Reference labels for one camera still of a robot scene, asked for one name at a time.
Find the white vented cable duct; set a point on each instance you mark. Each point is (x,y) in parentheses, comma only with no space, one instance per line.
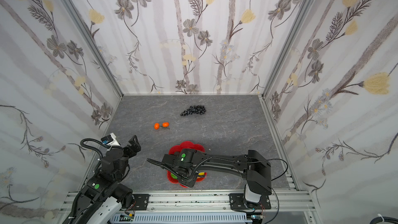
(181,218)

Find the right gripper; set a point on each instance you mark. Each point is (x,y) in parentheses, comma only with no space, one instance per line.
(169,160)

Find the black grape bunch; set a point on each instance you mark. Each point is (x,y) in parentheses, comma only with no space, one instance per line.
(196,109)

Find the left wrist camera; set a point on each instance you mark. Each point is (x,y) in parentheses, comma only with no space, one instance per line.
(110,141)

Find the red flower-shaped bowl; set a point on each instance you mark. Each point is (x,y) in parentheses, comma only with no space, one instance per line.
(187,144)

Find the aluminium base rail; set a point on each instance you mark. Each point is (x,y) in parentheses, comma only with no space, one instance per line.
(284,206)

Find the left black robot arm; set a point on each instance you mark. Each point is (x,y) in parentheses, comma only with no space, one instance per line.
(103,195)

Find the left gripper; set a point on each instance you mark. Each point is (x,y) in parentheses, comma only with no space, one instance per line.
(130,148)

